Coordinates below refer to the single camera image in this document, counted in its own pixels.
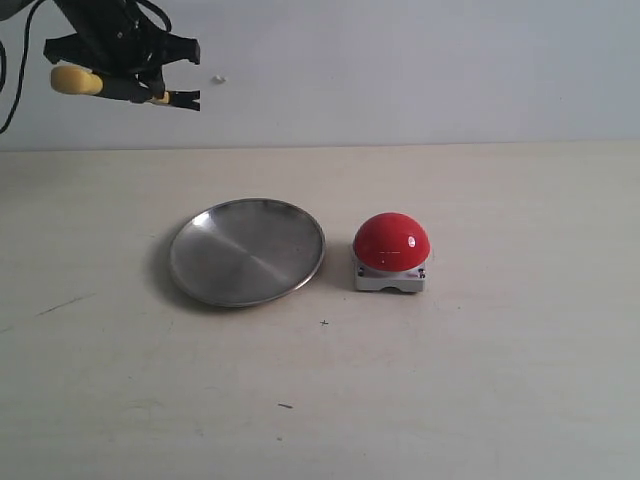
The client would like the red dome push button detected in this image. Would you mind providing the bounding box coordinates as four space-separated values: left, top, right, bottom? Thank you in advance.
352 212 432 294

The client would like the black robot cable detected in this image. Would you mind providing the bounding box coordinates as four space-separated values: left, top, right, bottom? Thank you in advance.
0 0 46 134

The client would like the round stainless steel plate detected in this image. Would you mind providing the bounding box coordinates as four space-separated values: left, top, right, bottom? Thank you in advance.
168 198 326 308

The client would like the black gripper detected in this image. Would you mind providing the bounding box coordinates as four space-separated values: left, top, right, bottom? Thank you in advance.
43 1 201 80

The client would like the yellow black claw hammer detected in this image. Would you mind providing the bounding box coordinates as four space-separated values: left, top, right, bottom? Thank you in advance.
50 66 201 111

